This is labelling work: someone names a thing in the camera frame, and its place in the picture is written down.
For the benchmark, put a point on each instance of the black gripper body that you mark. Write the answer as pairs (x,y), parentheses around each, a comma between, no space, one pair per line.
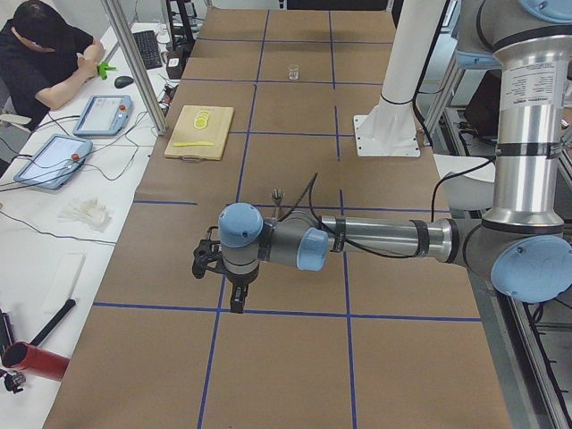
(239,279)

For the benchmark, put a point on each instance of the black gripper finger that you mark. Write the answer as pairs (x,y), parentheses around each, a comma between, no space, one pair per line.
(242,293)
(234,301)

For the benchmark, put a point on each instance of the steel jigger shaker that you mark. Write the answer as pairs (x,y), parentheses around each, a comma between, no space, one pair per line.
(277,197)

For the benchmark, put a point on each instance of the clear glass measuring cup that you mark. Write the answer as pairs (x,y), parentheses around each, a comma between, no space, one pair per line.
(293,72)

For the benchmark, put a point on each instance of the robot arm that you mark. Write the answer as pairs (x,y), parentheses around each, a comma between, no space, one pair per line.
(518,245)

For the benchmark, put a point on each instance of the yellow plastic knife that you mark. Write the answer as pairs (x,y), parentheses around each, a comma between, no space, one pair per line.
(198,143)

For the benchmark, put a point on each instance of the white cloth gloves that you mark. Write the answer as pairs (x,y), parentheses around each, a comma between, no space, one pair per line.
(89,211)

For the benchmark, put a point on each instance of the wooden cutting board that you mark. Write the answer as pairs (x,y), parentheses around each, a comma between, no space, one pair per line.
(216,131)

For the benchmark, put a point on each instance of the teach pendant far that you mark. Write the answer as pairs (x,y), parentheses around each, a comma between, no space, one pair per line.
(103,116)

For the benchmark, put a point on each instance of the teach pendant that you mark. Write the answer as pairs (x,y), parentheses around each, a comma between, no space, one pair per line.
(103,116)
(55,162)

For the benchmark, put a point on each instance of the teach pendant near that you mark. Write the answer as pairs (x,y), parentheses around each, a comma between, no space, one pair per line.
(55,162)

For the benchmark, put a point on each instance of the red cylinder tube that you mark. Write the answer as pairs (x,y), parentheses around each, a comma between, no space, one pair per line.
(30,359)

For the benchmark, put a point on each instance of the black computer mouse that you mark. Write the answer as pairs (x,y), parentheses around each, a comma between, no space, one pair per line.
(123,81)

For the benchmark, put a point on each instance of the green plastic tool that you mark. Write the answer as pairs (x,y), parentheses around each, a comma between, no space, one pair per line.
(103,68)

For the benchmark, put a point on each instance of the black keyboard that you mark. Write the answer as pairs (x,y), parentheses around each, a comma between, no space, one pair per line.
(148,48)

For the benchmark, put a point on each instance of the seated person in black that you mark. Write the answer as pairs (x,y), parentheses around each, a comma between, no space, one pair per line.
(45,61)

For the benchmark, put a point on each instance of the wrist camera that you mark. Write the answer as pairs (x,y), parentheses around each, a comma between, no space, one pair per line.
(208,256)

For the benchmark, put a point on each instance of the black handled tool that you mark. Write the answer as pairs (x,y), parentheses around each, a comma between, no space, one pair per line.
(53,322)

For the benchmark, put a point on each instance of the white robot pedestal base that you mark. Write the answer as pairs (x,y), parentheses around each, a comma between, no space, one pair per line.
(389,129)

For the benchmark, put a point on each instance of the aluminium frame post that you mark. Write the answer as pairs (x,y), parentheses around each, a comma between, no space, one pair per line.
(122,31)

